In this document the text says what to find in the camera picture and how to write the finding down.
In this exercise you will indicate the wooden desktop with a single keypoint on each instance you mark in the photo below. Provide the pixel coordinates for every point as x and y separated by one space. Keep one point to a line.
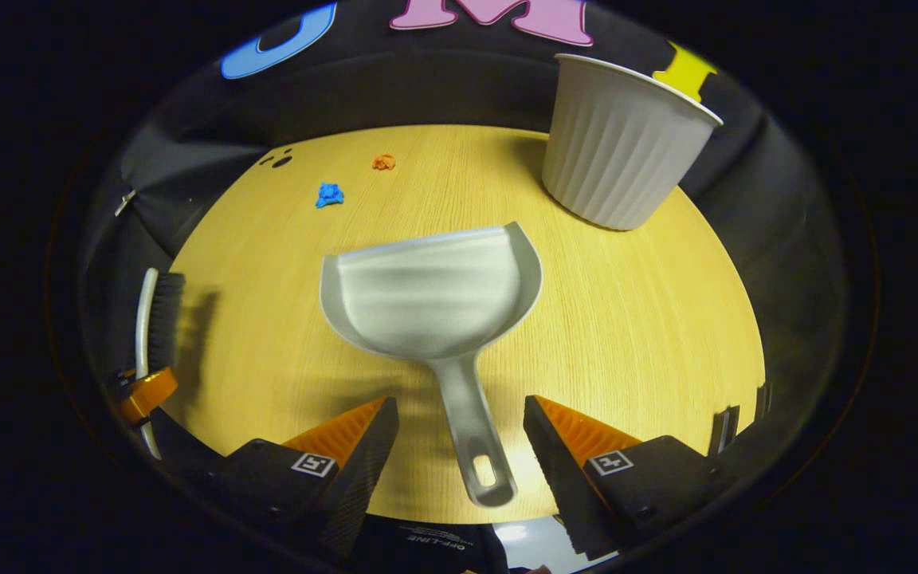
634 335

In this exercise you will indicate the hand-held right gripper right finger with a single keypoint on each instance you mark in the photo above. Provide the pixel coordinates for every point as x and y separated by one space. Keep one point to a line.
555 470

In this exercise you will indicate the white ribbed garbage bin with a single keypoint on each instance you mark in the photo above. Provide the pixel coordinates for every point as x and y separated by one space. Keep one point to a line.
618 151

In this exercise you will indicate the person's dark clothing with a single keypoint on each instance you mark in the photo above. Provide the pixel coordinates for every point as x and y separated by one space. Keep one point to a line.
427 546

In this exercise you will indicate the black bracket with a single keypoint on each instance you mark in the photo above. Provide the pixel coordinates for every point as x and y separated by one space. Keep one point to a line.
723 430

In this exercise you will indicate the small white broom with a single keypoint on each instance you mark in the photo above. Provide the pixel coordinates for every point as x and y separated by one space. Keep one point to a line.
162 319

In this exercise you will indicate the black backdrop cloth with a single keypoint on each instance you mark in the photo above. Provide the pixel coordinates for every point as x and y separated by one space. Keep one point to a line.
443 88

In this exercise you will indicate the orange paper trash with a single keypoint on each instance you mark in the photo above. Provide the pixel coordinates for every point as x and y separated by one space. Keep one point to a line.
383 163

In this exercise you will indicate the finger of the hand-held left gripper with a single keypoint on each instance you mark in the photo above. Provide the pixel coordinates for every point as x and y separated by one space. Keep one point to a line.
150 394

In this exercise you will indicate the grey dustpan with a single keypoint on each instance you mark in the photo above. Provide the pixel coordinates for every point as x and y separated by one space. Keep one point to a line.
435 295

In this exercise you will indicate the blue paper trash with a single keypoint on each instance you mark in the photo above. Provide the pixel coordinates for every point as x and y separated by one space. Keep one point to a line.
329 195

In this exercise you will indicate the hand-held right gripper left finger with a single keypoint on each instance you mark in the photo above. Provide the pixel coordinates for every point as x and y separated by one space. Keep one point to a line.
359 470

